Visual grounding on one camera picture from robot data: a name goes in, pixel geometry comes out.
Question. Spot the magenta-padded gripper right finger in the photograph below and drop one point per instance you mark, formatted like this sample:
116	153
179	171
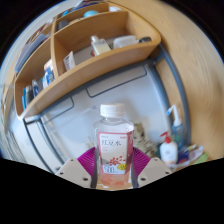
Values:
154	170

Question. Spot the wooden shelf unit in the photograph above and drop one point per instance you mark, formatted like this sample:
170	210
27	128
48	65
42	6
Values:
100	63

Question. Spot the grey metal desk frame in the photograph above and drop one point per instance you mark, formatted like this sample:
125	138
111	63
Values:
116	75

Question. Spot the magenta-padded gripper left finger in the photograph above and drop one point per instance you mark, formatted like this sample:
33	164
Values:
74	170

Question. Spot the clear red-labelled drink bottle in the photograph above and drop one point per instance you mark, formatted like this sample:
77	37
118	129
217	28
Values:
114	146

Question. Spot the white pump bottle red top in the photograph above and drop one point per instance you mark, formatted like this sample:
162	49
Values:
168	151

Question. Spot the green cloth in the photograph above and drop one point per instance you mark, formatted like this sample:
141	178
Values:
201	157

